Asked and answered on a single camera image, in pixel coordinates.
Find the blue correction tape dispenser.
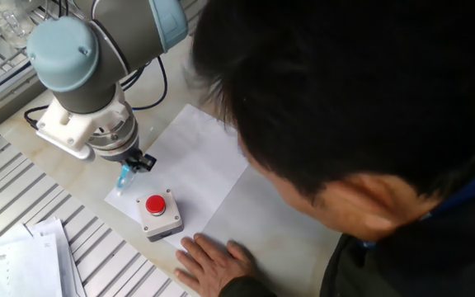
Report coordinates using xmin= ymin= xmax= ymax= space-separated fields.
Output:
xmin=115 ymin=164 xmax=136 ymax=196

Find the left forearm dark sleeve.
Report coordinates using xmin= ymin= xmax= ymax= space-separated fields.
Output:
xmin=219 ymin=275 xmax=278 ymax=297

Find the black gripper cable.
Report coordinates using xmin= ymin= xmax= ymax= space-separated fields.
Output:
xmin=23 ymin=55 xmax=168 ymax=131

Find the person torso dark jacket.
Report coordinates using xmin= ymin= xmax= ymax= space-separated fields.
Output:
xmin=319 ymin=156 xmax=475 ymax=297

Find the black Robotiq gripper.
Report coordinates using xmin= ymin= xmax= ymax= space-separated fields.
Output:
xmin=121 ymin=147 xmax=158 ymax=172

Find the grey box red push button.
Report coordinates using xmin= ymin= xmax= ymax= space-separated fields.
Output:
xmin=135 ymin=188 xmax=184 ymax=243

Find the loose white paper pile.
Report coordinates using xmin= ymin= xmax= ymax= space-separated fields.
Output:
xmin=0 ymin=217 xmax=87 ymax=297

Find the clear drinking glass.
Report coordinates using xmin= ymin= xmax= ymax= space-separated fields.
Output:
xmin=0 ymin=0 xmax=36 ymax=49

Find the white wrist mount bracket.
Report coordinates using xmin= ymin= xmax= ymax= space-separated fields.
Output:
xmin=35 ymin=84 xmax=134 ymax=162

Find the person left hand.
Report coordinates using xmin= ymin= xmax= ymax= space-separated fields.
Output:
xmin=174 ymin=233 xmax=259 ymax=297

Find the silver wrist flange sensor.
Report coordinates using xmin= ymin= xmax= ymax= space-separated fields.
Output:
xmin=88 ymin=106 xmax=139 ymax=162

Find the person head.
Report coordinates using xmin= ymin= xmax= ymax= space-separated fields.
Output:
xmin=191 ymin=0 xmax=475 ymax=243

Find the printed white paper sheet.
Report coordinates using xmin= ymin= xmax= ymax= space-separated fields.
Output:
xmin=0 ymin=233 xmax=63 ymax=297

